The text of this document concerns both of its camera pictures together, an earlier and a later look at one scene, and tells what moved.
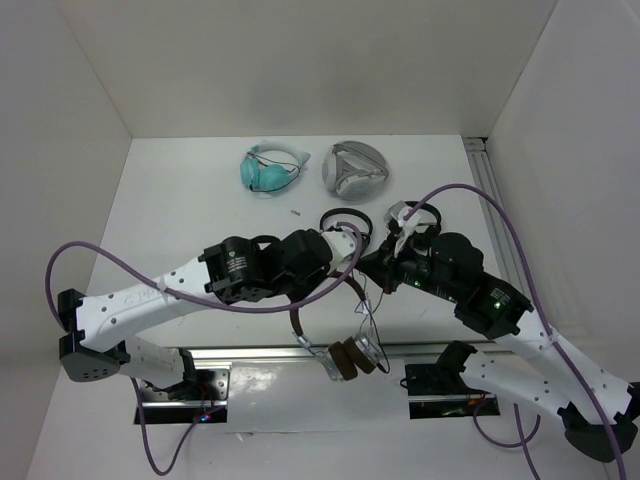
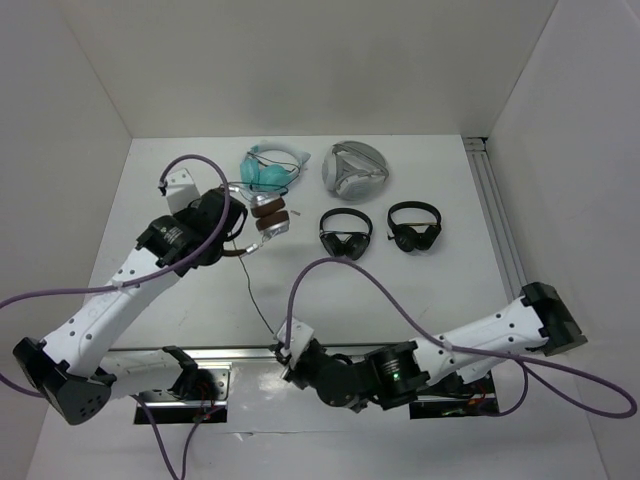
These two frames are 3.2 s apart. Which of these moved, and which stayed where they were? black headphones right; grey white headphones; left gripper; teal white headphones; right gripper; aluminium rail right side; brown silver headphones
Moved: brown silver headphones; left gripper; right gripper
Stayed: grey white headphones; teal white headphones; aluminium rail right side; black headphones right
